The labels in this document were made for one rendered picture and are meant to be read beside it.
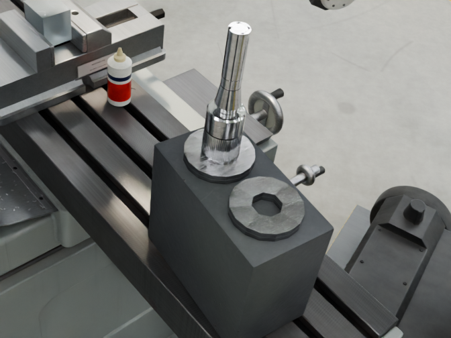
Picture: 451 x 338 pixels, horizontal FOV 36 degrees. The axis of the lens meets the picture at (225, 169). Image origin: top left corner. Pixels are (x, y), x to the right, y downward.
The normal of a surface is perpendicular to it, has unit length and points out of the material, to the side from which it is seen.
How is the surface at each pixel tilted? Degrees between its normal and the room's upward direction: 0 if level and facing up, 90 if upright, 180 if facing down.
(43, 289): 90
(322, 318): 0
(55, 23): 90
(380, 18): 0
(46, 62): 90
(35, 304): 90
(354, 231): 0
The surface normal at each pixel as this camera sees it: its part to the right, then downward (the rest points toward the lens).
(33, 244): 0.65, 0.59
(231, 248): -0.83, 0.33
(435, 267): 0.12, -0.70
